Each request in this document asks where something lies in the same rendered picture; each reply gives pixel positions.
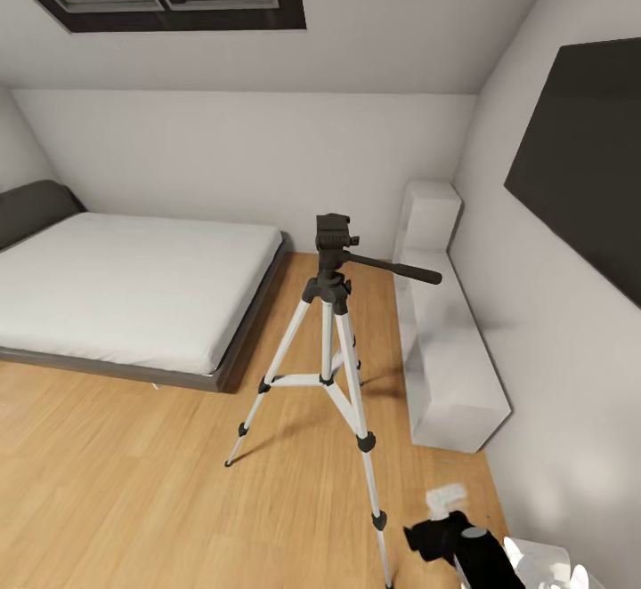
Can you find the camera tripod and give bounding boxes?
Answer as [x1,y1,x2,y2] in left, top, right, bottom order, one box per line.
[224,213,442,589]

